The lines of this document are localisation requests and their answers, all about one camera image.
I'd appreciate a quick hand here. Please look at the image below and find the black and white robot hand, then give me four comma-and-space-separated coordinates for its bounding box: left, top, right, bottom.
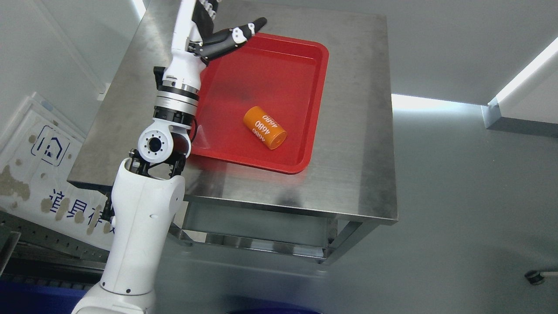
153, 0, 268, 95

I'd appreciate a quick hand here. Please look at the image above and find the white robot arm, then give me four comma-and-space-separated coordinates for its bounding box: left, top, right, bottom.
72, 77, 201, 314

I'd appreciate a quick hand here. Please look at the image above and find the stainless steel desk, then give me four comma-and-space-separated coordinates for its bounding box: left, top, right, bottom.
68, 0, 398, 266

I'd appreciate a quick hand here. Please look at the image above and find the red plastic tray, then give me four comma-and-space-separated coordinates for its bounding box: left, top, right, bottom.
192, 33, 329, 174

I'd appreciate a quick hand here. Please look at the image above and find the white sign board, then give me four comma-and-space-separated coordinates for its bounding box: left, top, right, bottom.
0, 93, 114, 250

